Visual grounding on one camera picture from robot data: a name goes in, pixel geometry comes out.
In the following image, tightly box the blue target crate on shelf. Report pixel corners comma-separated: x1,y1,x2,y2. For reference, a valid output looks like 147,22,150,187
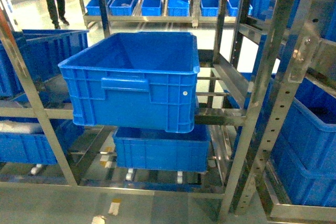
58,31,200,133

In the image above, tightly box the blue crate lower shelf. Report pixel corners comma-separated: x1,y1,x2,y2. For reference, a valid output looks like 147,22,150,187
112,124,211,173

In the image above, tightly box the stainless steel shelf rack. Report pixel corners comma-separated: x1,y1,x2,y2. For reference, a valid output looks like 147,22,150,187
0,0,336,224

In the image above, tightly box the background cart with blue bins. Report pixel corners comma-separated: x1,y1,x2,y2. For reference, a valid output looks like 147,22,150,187
79,0,236,29

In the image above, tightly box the person in black clothes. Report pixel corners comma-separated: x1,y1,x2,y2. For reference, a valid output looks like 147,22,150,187
46,0,69,29

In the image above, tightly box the lower left blue crate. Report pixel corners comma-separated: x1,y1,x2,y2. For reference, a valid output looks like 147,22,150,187
1,119,85,165

